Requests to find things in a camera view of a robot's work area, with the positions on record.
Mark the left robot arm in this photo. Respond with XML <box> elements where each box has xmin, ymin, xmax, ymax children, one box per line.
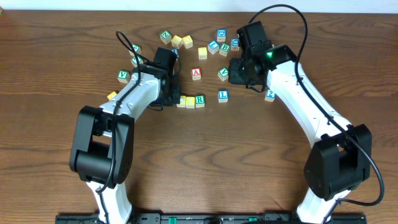
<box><xmin>69</xmin><ymin>47</ymin><xmax>180</xmax><ymax>223</ymax></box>

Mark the green 7 block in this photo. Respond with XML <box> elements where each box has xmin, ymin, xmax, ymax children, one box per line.
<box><xmin>131</xmin><ymin>56</ymin><xmax>143</xmax><ymax>67</ymax></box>

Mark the green V block left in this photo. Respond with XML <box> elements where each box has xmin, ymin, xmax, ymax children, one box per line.
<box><xmin>117</xmin><ymin>70</ymin><xmax>131</xmax><ymax>83</ymax></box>

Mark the yellow G block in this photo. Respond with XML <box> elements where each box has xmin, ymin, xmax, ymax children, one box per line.
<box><xmin>107</xmin><ymin>91</ymin><xmax>118</xmax><ymax>101</ymax></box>

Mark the blue D block top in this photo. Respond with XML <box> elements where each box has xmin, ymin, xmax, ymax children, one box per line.
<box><xmin>216</xmin><ymin>29</ymin><xmax>226</xmax><ymax>42</ymax></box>

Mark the green R block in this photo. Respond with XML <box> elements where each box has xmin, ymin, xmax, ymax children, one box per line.
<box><xmin>195</xmin><ymin>95</ymin><xmax>205</xmax><ymax>108</ymax></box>

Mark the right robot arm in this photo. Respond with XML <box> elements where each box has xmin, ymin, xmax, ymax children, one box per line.
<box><xmin>229</xmin><ymin>21</ymin><xmax>372</xmax><ymax>223</ymax></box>

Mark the blue D block right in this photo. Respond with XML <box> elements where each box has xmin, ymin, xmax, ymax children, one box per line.
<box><xmin>231</xmin><ymin>39</ymin><xmax>240</xmax><ymax>51</ymax></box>

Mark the green v block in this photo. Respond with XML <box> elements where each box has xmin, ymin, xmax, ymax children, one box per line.
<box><xmin>218</xmin><ymin>67</ymin><xmax>229</xmax><ymax>82</ymax></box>
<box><xmin>117</xmin><ymin>70</ymin><xmax>131</xmax><ymax>83</ymax></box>

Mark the yellow O block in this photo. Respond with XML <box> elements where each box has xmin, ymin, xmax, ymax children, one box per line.
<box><xmin>185</xmin><ymin>96</ymin><xmax>195</xmax><ymax>109</ymax></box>

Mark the green B block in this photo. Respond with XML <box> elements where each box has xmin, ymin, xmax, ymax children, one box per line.
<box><xmin>219</xmin><ymin>43</ymin><xmax>231</xmax><ymax>57</ymax></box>

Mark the blue P block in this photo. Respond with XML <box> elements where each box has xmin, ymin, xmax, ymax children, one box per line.
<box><xmin>172</xmin><ymin>49</ymin><xmax>179</xmax><ymax>57</ymax></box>

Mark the blue l block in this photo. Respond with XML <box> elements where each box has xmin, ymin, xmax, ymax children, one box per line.
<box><xmin>207</xmin><ymin>40</ymin><xmax>220</xmax><ymax>55</ymax></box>
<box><xmin>218</xmin><ymin>90</ymin><xmax>229</xmax><ymax>103</ymax></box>

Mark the yellow block upper right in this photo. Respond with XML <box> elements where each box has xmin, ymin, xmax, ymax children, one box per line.
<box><xmin>182</xmin><ymin>35</ymin><xmax>193</xmax><ymax>49</ymax></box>

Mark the green V block centre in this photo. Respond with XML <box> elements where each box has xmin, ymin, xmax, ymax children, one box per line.
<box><xmin>218</xmin><ymin>67</ymin><xmax>229</xmax><ymax>82</ymax></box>

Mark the yellow block upper left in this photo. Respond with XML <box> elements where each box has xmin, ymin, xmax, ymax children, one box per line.
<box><xmin>171</xmin><ymin>35</ymin><xmax>183</xmax><ymax>49</ymax></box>

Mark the blue d block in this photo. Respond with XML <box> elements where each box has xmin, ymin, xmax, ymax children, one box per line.
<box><xmin>231</xmin><ymin>39</ymin><xmax>240</xmax><ymax>51</ymax></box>
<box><xmin>216</xmin><ymin>29</ymin><xmax>226</xmax><ymax>42</ymax></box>

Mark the blue 2 block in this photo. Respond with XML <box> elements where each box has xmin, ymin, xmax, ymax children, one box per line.
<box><xmin>264</xmin><ymin>89</ymin><xmax>276</xmax><ymax>102</ymax></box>

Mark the green J block left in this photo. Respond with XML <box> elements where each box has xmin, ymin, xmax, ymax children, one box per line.
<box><xmin>129</xmin><ymin>44</ymin><xmax>142</xmax><ymax>56</ymax></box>

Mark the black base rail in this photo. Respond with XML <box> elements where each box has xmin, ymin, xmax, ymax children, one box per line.
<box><xmin>55</xmin><ymin>212</ymin><xmax>367</xmax><ymax>224</ymax></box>

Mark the yellow C block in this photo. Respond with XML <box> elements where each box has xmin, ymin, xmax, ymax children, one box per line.
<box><xmin>177</xmin><ymin>95</ymin><xmax>186</xmax><ymax>108</ymax></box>

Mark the green Z block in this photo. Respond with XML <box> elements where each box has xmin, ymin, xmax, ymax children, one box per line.
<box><xmin>160</xmin><ymin>30</ymin><xmax>172</xmax><ymax>45</ymax></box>

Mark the yellow S block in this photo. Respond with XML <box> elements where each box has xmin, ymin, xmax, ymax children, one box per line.
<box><xmin>198</xmin><ymin>47</ymin><xmax>208</xmax><ymax>60</ymax></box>

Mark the red A block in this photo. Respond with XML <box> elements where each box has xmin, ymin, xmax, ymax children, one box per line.
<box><xmin>191</xmin><ymin>67</ymin><xmax>201</xmax><ymax>80</ymax></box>

